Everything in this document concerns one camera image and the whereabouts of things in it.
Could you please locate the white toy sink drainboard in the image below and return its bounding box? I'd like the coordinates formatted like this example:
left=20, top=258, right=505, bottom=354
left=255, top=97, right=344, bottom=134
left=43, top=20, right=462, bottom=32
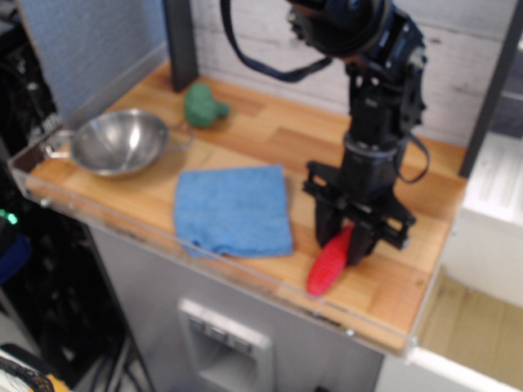
left=440, top=132, right=522, bottom=307

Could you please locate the blue fabric panel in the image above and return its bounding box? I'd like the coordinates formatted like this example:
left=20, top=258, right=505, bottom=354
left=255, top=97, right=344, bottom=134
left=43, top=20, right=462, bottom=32
left=16, top=0, right=168, bottom=123

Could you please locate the red handled metal spoon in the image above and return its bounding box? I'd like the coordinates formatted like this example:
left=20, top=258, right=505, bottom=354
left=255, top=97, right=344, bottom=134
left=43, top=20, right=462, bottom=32
left=306, top=224, right=355, bottom=296

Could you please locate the grey toy fridge dispenser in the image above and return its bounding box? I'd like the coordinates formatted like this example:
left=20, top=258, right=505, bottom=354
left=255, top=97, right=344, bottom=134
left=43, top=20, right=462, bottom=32
left=177, top=298, right=275, bottom=391

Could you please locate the black vertical post right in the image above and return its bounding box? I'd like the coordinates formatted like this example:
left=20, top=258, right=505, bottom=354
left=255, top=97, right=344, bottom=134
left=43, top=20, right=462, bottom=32
left=458, top=0, right=522, bottom=178

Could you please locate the black vertical post left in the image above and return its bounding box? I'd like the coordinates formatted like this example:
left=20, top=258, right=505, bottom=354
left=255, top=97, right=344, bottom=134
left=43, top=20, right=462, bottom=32
left=163, top=0, right=199, bottom=92

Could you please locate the green toy broccoli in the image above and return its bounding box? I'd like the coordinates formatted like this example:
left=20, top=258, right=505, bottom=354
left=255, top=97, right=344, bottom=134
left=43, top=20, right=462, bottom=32
left=184, top=82, right=230, bottom=128

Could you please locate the black vertical post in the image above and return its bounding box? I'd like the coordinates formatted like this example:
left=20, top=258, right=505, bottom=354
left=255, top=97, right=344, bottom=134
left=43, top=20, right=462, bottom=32
left=458, top=0, right=522, bottom=178
left=163, top=0, right=199, bottom=92

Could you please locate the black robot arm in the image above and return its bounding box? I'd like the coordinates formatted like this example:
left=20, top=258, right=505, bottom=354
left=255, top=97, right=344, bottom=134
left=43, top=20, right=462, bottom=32
left=290, top=1, right=427, bottom=265

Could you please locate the blue folded towel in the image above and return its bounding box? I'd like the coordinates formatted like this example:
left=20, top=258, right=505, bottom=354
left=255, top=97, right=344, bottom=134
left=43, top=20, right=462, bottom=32
left=173, top=165, right=293, bottom=258

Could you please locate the clear acrylic table guard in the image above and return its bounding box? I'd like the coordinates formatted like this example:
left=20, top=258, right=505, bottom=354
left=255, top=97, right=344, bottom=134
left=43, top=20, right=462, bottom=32
left=10, top=127, right=465, bottom=354

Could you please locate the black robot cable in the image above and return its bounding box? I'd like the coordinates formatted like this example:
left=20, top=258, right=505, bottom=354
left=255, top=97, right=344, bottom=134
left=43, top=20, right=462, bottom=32
left=219, top=0, right=334, bottom=82

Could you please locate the black plastic crate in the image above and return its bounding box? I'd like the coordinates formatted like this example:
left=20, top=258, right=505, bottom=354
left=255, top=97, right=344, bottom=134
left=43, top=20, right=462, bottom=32
left=1, top=11, right=62, bottom=155

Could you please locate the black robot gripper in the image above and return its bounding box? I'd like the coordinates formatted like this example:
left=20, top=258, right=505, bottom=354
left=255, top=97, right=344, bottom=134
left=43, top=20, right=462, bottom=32
left=303, top=134, right=415, bottom=265

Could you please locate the stainless steel bowl with handles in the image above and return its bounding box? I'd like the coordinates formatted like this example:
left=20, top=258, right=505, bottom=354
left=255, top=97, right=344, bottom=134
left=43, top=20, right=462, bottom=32
left=42, top=109, right=195, bottom=177

